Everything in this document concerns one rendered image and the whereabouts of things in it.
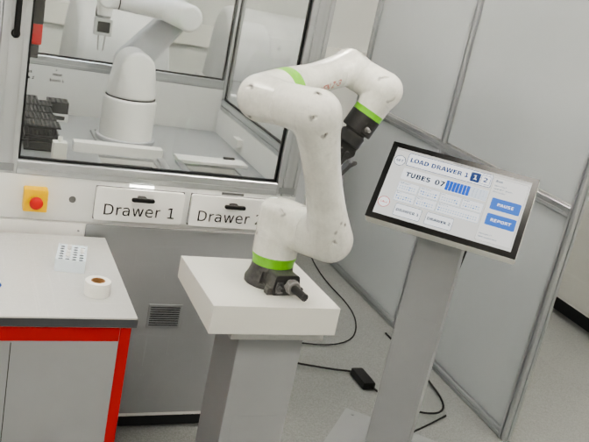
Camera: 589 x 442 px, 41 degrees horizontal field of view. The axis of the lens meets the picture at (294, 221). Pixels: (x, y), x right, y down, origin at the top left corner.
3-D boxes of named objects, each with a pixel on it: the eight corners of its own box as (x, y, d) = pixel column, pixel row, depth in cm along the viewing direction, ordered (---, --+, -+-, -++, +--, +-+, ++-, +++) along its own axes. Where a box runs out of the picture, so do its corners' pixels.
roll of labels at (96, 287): (103, 301, 215) (105, 288, 214) (79, 295, 215) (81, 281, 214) (113, 292, 222) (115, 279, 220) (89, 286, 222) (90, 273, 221)
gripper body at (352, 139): (350, 128, 225) (330, 155, 227) (370, 143, 230) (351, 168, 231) (339, 120, 232) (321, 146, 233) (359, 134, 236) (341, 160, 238)
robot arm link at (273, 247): (286, 276, 220) (299, 211, 215) (241, 259, 228) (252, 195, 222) (310, 268, 231) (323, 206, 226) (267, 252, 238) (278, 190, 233)
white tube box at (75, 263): (83, 274, 229) (85, 261, 228) (53, 270, 227) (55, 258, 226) (86, 258, 241) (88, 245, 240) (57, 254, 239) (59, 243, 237)
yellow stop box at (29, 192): (46, 213, 247) (49, 191, 245) (22, 211, 244) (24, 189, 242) (45, 208, 251) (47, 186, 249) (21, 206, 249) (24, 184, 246)
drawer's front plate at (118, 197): (180, 224, 268) (185, 194, 265) (93, 219, 257) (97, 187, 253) (179, 223, 270) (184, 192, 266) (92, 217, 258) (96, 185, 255)
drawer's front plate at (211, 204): (267, 231, 281) (273, 201, 278) (188, 225, 269) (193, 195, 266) (266, 229, 282) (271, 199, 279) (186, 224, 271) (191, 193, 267)
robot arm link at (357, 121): (369, 117, 237) (347, 102, 232) (386, 130, 227) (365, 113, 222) (357, 133, 238) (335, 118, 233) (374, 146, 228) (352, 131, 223)
